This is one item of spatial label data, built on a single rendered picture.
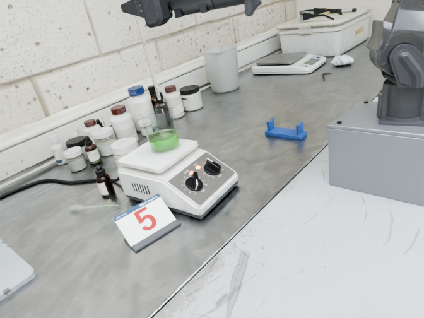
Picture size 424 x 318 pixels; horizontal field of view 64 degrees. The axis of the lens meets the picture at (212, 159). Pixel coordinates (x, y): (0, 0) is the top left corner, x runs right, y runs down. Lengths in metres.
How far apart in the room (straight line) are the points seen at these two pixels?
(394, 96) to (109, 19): 0.86
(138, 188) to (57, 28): 0.58
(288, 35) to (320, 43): 0.15
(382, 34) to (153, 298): 0.48
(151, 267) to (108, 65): 0.76
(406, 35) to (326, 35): 1.03
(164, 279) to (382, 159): 0.38
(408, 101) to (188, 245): 0.40
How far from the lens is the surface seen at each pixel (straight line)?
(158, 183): 0.62
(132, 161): 0.67
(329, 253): 0.52
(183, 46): 1.37
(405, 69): 0.56
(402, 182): 0.60
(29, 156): 1.02
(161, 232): 0.60
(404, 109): 0.59
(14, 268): 0.66
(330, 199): 0.62
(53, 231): 0.72
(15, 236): 0.77
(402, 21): 0.57
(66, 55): 1.09
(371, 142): 0.59
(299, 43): 1.64
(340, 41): 1.58
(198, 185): 0.59
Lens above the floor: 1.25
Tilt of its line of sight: 26 degrees down
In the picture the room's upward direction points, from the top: 11 degrees counter-clockwise
